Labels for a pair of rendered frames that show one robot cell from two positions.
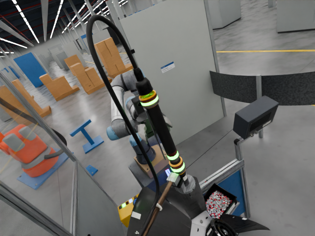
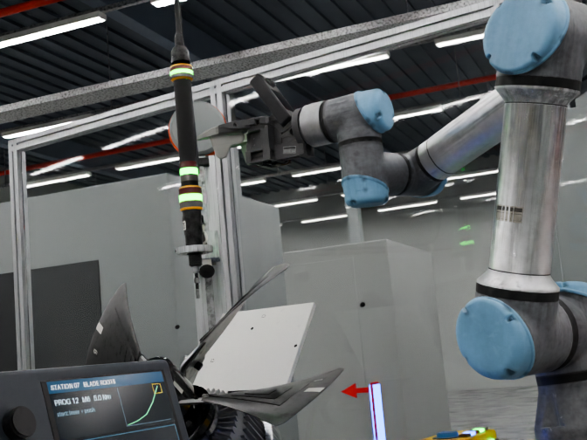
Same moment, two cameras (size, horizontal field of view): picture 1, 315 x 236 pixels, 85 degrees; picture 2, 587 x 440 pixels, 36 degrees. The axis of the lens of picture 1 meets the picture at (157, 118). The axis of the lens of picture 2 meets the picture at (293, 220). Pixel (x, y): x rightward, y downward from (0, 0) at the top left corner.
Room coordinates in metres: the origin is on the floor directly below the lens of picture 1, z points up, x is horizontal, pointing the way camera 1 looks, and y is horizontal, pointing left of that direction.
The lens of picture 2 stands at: (1.66, -1.10, 1.24)
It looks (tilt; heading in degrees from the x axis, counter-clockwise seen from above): 9 degrees up; 133
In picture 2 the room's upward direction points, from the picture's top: 5 degrees counter-clockwise
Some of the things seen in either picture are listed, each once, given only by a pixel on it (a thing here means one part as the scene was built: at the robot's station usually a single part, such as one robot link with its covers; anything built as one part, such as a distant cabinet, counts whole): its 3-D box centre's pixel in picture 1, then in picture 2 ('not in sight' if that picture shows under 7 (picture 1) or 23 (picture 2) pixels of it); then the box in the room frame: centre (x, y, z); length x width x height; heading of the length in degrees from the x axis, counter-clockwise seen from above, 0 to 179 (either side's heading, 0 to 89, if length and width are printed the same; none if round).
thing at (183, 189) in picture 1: (180, 178); (193, 229); (0.38, 0.01, 1.50); 0.09 x 0.07 x 0.10; 136
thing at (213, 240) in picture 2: not in sight; (205, 247); (-0.07, 0.43, 1.54); 0.10 x 0.07 x 0.08; 136
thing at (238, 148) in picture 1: (238, 150); not in sight; (0.84, -0.45, 0.96); 0.03 x 0.03 x 0.20; 11
